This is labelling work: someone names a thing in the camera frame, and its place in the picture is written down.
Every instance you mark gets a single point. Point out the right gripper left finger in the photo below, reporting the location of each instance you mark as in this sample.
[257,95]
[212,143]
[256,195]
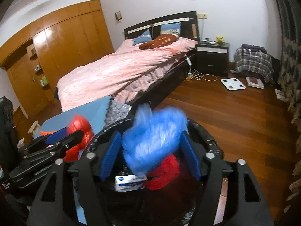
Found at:
[54,203]

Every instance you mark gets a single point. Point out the blue plastic bag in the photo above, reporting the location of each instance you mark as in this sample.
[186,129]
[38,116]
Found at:
[152,137]

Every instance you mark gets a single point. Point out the blue pillow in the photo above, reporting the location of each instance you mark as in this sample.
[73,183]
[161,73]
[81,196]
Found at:
[143,38]
[174,28]

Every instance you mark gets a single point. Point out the bed with pink duvet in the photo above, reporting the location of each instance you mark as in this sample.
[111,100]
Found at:
[131,75]

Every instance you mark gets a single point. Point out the black lined trash bin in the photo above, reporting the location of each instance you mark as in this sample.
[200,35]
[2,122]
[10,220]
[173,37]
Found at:
[172,205]

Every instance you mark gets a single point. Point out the black white nightstand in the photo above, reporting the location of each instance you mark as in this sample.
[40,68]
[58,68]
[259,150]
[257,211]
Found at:
[212,58]

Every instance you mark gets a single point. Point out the left blue pillow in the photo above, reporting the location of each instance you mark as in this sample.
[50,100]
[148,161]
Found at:
[143,38]

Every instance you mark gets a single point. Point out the white bathroom scale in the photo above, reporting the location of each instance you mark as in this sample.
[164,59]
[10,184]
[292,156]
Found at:
[233,84]

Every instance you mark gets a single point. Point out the yellow plush toy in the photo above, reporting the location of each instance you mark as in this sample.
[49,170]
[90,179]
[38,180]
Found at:
[220,40]

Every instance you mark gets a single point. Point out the plaid cloth on chair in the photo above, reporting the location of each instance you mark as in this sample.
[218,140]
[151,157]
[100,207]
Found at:
[254,59]

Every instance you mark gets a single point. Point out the small white wooden stool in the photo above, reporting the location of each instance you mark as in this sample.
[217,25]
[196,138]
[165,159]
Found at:
[34,129]

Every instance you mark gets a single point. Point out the right blue pillow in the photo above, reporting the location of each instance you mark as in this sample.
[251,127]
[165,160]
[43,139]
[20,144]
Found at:
[174,28]

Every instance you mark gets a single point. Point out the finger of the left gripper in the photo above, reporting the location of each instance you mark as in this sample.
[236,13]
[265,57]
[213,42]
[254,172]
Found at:
[55,136]
[70,140]

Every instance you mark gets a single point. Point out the white blue medicine box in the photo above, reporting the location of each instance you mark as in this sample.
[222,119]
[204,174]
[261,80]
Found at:
[129,183]

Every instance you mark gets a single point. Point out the red glove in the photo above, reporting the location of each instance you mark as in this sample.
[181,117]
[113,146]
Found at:
[166,172]
[78,123]

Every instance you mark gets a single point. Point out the patterned curtain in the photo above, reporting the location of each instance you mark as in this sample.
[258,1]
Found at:
[289,77]

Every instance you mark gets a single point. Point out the left wall lamp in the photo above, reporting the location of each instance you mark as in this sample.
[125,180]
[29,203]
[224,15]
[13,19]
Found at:
[118,16]

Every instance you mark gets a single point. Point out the brown dotted pillow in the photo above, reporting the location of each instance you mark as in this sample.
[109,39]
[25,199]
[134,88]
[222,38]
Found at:
[160,41]

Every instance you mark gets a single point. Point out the wooden wardrobe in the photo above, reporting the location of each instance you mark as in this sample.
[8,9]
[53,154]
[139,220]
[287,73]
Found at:
[38,55]

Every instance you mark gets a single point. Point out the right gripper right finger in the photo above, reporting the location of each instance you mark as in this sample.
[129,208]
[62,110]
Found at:
[245,204]

